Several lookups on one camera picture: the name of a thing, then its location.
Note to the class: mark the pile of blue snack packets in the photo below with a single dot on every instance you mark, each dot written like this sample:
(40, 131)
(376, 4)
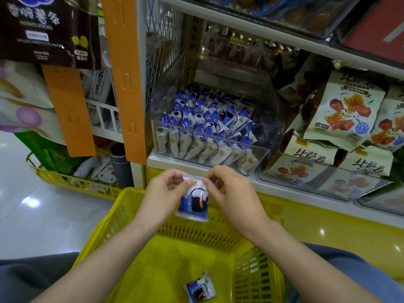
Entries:
(205, 126)

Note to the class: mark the grey trousers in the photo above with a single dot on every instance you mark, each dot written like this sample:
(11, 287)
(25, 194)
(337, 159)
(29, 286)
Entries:
(25, 280)

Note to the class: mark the row of small brown packets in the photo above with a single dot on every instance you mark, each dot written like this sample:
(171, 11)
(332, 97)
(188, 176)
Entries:
(243, 44)

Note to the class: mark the person's right forearm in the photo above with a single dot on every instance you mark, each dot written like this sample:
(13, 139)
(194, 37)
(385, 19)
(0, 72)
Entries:
(322, 271)

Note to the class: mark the person's right hand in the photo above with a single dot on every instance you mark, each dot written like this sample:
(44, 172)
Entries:
(240, 202)

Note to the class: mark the red price sign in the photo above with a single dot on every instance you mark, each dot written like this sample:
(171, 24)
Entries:
(379, 31)

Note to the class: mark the pile of blue jelly cups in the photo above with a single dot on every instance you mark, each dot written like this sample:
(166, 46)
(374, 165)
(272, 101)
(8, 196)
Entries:
(278, 6)

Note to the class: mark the white card packet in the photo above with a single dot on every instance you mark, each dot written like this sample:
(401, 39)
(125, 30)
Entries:
(101, 85)

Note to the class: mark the black potato stick bag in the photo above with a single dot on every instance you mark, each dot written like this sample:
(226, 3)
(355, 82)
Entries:
(44, 31)

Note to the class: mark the green snack bags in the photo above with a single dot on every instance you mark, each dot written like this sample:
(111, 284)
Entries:
(47, 154)

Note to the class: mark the store shelf with yellow base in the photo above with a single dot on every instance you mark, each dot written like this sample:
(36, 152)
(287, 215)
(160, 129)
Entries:
(341, 230)

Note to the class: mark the orange shelf post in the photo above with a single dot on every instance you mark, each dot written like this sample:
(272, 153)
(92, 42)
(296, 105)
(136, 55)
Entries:
(126, 82)

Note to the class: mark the clear plastic bin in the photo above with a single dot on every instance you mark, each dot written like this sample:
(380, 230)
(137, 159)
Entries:
(272, 120)
(312, 179)

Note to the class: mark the orange hanging strip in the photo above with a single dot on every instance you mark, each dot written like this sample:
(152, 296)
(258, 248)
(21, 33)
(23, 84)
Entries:
(70, 110)

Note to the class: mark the dark grey cylinder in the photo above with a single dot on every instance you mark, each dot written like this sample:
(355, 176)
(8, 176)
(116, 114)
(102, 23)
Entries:
(122, 166)

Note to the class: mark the yellow floor basket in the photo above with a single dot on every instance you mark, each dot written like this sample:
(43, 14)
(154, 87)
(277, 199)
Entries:
(69, 181)

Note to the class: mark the yellow plastic shopping basket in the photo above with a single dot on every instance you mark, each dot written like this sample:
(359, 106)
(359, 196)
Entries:
(151, 271)

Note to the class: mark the row of fruit print bags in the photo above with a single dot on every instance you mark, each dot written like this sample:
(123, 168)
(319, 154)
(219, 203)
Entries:
(344, 110)

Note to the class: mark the person's left hand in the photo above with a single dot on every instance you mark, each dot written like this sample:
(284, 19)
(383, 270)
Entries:
(158, 202)

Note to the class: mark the white cartoon print packet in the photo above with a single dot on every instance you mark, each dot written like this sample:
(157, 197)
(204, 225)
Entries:
(104, 173)

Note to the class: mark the person's left forearm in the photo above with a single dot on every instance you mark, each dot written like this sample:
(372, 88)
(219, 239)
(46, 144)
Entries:
(88, 274)

